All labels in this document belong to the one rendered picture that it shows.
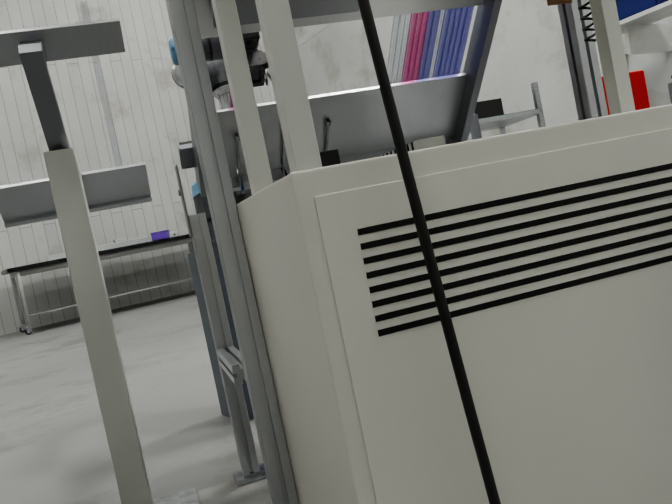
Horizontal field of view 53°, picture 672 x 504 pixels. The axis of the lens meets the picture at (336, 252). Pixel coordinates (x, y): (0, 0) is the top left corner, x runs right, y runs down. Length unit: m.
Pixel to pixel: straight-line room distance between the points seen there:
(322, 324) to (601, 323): 0.35
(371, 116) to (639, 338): 0.97
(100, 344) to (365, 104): 0.81
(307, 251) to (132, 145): 8.99
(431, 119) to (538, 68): 5.30
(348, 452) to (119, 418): 0.84
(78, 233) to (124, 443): 0.45
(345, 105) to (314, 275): 0.96
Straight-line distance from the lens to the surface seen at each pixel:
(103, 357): 1.51
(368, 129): 1.71
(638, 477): 0.95
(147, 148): 9.72
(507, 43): 7.32
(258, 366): 1.15
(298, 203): 0.72
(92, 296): 1.49
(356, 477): 0.77
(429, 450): 0.79
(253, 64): 1.79
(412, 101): 1.72
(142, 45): 10.10
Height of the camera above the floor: 0.56
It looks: 3 degrees down
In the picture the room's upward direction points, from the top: 12 degrees counter-clockwise
